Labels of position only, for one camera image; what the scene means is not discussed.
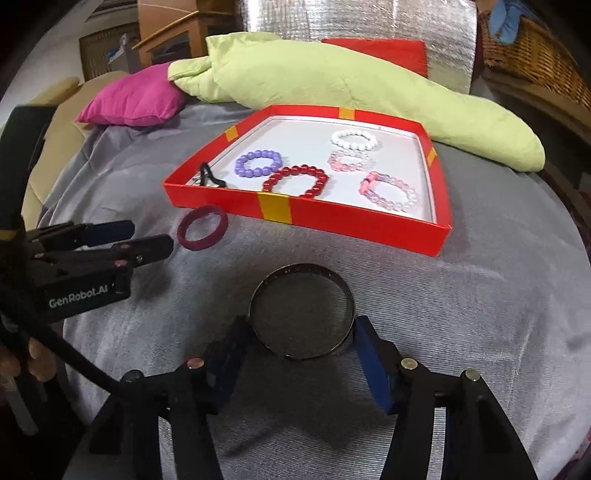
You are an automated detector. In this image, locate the maroon hair band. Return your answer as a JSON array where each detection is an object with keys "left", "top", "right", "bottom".
[{"left": 176, "top": 205, "right": 228, "bottom": 251}]

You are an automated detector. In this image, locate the dark metal bangle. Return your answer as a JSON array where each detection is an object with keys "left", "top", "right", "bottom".
[{"left": 247, "top": 263, "right": 356, "bottom": 361}]

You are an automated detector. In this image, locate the red bead bracelet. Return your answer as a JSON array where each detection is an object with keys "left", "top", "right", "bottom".
[{"left": 261, "top": 164, "right": 331, "bottom": 200}]

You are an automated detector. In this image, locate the pink purple mixed bead bracelet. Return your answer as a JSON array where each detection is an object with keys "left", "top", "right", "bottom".
[{"left": 359, "top": 171, "right": 421, "bottom": 214}]

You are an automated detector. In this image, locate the pink clear bead bracelet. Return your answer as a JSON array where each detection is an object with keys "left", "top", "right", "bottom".
[{"left": 327, "top": 149, "right": 375, "bottom": 174}]

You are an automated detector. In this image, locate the white bead bracelet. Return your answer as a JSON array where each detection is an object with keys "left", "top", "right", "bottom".
[{"left": 329, "top": 128, "right": 381, "bottom": 152}]

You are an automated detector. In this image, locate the red jewelry box tray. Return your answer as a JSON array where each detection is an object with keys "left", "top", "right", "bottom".
[{"left": 163, "top": 105, "right": 453, "bottom": 256}]

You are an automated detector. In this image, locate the person's left hand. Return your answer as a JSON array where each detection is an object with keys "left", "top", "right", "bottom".
[{"left": 0, "top": 338, "right": 56, "bottom": 383}]

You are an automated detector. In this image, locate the beige leather sofa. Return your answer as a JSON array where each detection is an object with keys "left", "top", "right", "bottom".
[{"left": 21, "top": 71, "right": 127, "bottom": 230}]

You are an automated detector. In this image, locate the grey bed blanket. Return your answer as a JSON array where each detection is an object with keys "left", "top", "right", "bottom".
[{"left": 38, "top": 101, "right": 591, "bottom": 480}]

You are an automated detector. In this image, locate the magenta pillow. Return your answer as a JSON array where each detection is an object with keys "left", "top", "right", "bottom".
[{"left": 76, "top": 63, "right": 187, "bottom": 127}]

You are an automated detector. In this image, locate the brown wooden cabinet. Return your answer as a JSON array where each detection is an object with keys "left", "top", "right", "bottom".
[{"left": 133, "top": 0, "right": 242, "bottom": 67}]

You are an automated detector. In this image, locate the light green folded duvet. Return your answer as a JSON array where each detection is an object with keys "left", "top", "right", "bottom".
[{"left": 167, "top": 32, "right": 546, "bottom": 172}]

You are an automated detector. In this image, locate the wooden side table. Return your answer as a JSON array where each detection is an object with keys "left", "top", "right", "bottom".
[{"left": 481, "top": 68, "right": 590, "bottom": 221}]

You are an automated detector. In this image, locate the red cushion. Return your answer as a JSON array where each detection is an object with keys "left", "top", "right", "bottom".
[{"left": 322, "top": 38, "right": 428, "bottom": 78}]

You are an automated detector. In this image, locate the wicker basket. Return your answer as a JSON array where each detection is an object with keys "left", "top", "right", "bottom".
[{"left": 478, "top": 12, "right": 590, "bottom": 110}]

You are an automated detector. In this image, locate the silver insulation foil panel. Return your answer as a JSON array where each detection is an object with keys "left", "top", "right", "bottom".
[{"left": 238, "top": 0, "right": 477, "bottom": 94}]

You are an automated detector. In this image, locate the black cable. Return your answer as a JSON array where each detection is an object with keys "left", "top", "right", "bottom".
[{"left": 0, "top": 317, "right": 126, "bottom": 393}]

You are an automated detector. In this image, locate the black hair tie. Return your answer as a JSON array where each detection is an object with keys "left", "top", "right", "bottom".
[{"left": 197, "top": 161, "right": 229, "bottom": 189}]

